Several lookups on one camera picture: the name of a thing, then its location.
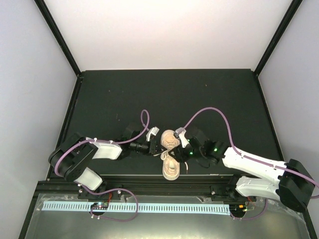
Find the beige worn sneaker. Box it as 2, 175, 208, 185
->
160, 129, 180, 181

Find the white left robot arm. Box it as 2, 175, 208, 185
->
48, 124, 159, 199

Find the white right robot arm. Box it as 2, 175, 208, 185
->
161, 127, 315, 213

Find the small right circuit board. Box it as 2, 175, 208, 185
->
235, 204, 255, 212

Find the small circuit board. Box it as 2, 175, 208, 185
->
235, 204, 255, 212
90, 202, 109, 210

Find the small left circuit board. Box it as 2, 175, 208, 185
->
90, 202, 109, 210

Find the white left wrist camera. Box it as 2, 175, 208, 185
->
146, 126, 160, 142

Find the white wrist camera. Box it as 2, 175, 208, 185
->
173, 127, 189, 148
146, 126, 160, 142

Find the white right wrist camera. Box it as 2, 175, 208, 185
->
173, 127, 189, 148

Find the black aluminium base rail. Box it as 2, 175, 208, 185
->
77, 174, 250, 200

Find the white slotted cable duct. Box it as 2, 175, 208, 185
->
41, 201, 230, 216

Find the black left floor frame rail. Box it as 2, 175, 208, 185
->
54, 73, 83, 150

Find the black floor frame rail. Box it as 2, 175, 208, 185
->
54, 73, 83, 150
252, 71, 285, 161

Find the black right floor frame rail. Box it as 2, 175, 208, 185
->
252, 71, 285, 161

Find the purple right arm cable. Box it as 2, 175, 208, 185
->
183, 107, 319, 197

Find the black left corner frame post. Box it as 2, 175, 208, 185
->
34, 0, 81, 77

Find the black corner frame post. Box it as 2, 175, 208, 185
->
254, 0, 303, 77
34, 0, 81, 77

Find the black right corner frame post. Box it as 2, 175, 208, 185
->
254, 0, 303, 77

